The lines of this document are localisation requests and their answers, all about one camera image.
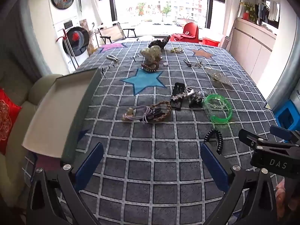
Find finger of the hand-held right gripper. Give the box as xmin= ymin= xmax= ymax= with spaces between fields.
xmin=238 ymin=128 xmax=294 ymax=150
xmin=269 ymin=125 xmax=300 ymax=145

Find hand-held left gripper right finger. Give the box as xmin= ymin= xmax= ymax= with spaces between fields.
xmin=199 ymin=142 xmax=278 ymax=225

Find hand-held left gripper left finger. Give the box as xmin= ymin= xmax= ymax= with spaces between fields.
xmin=26 ymin=142 xmax=105 ymax=225

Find black spiral hair tie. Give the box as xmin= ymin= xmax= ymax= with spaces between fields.
xmin=203 ymin=129 xmax=223 ymax=155

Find green translucent bangle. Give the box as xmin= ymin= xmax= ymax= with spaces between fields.
xmin=202 ymin=94 xmax=233 ymax=125

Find purple hair tie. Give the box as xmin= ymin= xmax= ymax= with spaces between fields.
xmin=122 ymin=106 xmax=154 ymax=124

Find grey shallow box tray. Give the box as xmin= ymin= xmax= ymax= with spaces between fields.
xmin=22 ymin=69 xmax=102 ymax=159

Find brown braided hair tie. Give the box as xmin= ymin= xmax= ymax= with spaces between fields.
xmin=150 ymin=101 xmax=173 ymax=122

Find black chain-shaped hair clip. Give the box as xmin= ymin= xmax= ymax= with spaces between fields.
xmin=150 ymin=109 xmax=166 ymax=120

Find crystal hair clip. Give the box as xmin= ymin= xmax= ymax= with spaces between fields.
xmin=171 ymin=92 xmax=188 ymax=102

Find black hair claw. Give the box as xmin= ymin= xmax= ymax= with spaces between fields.
xmin=172 ymin=82 xmax=186 ymax=110

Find person's right hand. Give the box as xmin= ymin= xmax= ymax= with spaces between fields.
xmin=275 ymin=179 xmax=300 ymax=215

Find blue plastic stool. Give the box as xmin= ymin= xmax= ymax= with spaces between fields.
xmin=274 ymin=98 xmax=300 ymax=143

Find grey checked star tablecloth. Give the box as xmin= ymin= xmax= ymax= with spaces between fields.
xmin=23 ymin=40 xmax=289 ymax=225

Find large clear claw clip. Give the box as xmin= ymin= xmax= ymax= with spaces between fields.
xmin=210 ymin=73 xmax=233 ymax=88

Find small clear claw clip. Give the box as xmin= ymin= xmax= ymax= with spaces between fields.
xmin=205 ymin=66 xmax=221 ymax=78

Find red embroidered cushion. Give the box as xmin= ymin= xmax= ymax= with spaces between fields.
xmin=0 ymin=88 xmax=22 ymax=155

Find beige sofa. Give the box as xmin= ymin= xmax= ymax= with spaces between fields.
xmin=0 ymin=58 xmax=64 ymax=193

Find red bucket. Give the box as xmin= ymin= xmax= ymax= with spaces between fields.
xmin=202 ymin=36 xmax=221 ymax=49

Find hanging clothes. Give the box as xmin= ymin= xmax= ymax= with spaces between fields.
xmin=254 ymin=1 xmax=281 ymax=27

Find white washing machine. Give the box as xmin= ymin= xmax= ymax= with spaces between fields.
xmin=55 ymin=16 xmax=91 ymax=73

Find red vase with flowers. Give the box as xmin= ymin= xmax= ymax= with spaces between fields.
xmin=239 ymin=1 xmax=256 ymax=22

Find cream polka dot scrunchie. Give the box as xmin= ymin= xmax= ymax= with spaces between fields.
xmin=140 ymin=45 xmax=163 ymax=63

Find red plastic chair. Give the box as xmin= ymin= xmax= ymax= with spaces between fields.
xmin=170 ymin=22 xmax=200 ymax=44

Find beige folding chair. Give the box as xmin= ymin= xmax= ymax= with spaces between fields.
xmin=97 ymin=21 xmax=137 ymax=45

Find leopard print scrunchie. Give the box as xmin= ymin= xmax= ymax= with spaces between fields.
xmin=148 ymin=36 xmax=171 ymax=50

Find brown checkered board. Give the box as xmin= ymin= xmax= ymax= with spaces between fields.
xmin=79 ymin=18 xmax=91 ymax=36

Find grey curtain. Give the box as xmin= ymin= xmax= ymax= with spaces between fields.
xmin=13 ymin=0 xmax=53 ymax=77

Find white dryer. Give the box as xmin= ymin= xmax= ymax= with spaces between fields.
xmin=48 ymin=0 xmax=80 ymax=27

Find clear bead keychain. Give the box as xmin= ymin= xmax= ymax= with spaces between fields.
xmin=186 ymin=87 xmax=227 ymax=110

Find beige wall cabinet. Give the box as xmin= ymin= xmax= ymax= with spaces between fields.
xmin=228 ymin=17 xmax=278 ymax=76

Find brown spiral hair tie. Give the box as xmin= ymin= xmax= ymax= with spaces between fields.
xmin=141 ymin=62 xmax=160 ymax=72

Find red handled mop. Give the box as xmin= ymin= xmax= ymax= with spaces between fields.
xmin=56 ymin=28 xmax=79 ymax=69

